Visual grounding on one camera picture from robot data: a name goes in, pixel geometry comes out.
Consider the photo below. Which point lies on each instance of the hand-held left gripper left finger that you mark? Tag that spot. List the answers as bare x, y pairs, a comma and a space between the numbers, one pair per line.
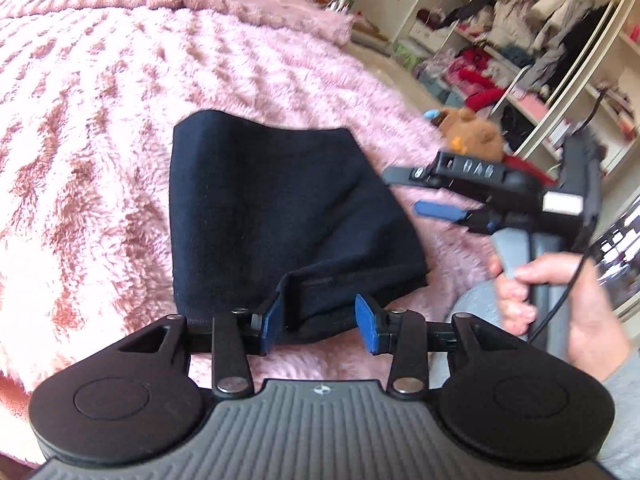
270, 325

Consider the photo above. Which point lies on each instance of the pale pink ribbed blanket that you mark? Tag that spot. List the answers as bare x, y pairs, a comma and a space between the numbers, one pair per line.
200, 0

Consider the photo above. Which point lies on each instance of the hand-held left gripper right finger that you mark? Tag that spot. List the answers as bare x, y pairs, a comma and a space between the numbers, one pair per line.
367, 325

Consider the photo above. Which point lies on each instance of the red cloth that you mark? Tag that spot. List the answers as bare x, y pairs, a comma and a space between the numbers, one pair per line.
527, 166

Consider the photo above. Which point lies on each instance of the shiny chrome object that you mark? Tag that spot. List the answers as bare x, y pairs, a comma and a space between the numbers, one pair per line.
617, 255

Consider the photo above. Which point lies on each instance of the dark navy pants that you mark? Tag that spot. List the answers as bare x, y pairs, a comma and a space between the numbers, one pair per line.
275, 200

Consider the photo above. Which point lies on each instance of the white open wardrobe shelving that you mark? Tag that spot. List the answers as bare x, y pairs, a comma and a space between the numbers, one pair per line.
565, 110

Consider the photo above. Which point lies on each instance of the person's right hand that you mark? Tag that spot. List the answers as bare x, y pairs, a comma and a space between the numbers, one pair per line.
590, 320

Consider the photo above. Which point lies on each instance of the grey cloth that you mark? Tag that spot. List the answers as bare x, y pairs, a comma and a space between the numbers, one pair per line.
475, 302

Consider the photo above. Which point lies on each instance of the green plastic stool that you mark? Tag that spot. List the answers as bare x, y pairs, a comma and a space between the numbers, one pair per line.
410, 54

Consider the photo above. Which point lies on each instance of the pile of folded clothes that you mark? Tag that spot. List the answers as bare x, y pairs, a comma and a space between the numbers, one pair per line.
472, 72

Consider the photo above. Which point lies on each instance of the patterned pink fluffy blanket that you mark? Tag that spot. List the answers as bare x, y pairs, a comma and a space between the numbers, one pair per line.
100, 110

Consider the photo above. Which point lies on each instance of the person's right forearm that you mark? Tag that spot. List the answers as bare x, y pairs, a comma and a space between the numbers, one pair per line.
622, 410

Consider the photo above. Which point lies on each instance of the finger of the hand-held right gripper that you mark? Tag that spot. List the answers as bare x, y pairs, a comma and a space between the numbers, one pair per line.
407, 173
435, 209

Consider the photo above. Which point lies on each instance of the hanging clothes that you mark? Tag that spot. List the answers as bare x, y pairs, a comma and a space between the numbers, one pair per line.
545, 15

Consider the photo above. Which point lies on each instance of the brown plush bear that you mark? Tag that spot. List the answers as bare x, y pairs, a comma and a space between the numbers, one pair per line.
472, 132

